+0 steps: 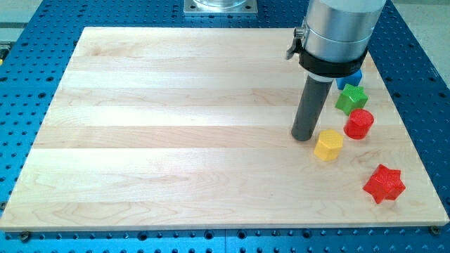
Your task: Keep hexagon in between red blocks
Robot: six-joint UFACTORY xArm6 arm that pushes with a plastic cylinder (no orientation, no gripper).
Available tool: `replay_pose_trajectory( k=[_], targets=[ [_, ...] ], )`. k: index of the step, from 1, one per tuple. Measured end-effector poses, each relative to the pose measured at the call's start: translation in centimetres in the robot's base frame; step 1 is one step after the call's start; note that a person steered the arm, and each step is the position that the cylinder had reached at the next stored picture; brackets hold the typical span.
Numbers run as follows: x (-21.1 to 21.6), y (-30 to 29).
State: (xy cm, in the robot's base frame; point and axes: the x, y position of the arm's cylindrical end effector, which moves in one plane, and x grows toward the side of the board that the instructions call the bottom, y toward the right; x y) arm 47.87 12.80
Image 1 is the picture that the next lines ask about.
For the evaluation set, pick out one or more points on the silver robot arm cylinder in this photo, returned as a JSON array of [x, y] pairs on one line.
[[338, 31]]

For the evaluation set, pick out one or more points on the green star block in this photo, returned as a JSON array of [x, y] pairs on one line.
[[351, 98]]

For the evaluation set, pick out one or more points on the red cylinder block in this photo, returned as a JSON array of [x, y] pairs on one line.
[[359, 123]]

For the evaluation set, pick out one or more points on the yellow hexagon block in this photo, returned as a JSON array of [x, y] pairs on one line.
[[328, 145]]

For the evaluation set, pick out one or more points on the red star block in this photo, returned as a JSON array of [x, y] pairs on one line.
[[384, 184]]

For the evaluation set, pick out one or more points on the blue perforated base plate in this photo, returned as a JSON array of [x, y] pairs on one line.
[[50, 31]]

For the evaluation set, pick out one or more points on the light wooden board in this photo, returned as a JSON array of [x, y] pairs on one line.
[[177, 128]]

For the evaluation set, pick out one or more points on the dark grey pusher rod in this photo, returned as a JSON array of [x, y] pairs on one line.
[[313, 98]]

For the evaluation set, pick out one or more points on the blue cube block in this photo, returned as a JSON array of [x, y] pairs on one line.
[[353, 79]]

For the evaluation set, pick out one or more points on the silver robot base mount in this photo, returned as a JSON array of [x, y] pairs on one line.
[[220, 6]]

